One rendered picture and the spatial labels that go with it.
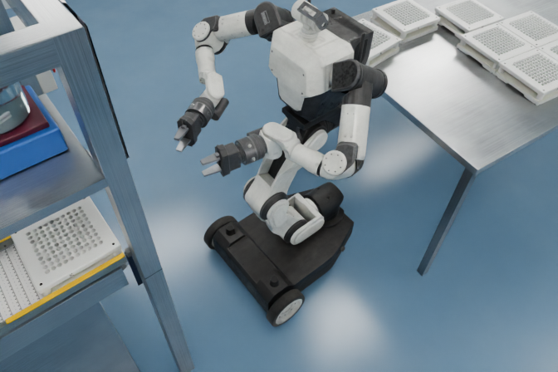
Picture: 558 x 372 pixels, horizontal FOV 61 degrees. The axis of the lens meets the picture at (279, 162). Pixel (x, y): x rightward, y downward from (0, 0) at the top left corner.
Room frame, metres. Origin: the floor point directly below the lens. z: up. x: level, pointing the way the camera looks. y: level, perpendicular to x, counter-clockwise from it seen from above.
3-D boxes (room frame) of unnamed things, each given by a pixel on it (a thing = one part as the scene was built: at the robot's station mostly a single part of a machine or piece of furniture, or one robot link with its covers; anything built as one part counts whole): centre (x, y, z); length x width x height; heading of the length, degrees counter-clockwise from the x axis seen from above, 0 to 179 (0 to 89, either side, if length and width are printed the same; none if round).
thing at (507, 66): (1.74, -1.15, 0.93); 0.25 x 0.24 x 0.02; 31
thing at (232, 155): (1.06, 0.14, 1.05); 0.12 x 0.10 x 0.13; 122
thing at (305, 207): (1.36, -0.09, 0.28); 0.21 x 0.20 x 0.13; 130
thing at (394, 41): (1.95, -0.39, 0.93); 0.25 x 0.24 x 0.02; 43
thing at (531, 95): (1.74, -1.15, 0.88); 0.24 x 0.24 x 0.02; 31
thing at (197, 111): (1.21, 0.31, 1.05); 0.12 x 0.10 x 0.13; 162
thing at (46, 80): (1.56, 1.00, 1.06); 0.17 x 0.06 x 0.26; 39
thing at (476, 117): (2.06, -1.07, 0.85); 1.50 x 1.10 x 0.04; 123
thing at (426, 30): (2.18, -0.62, 0.88); 0.24 x 0.24 x 0.02; 34
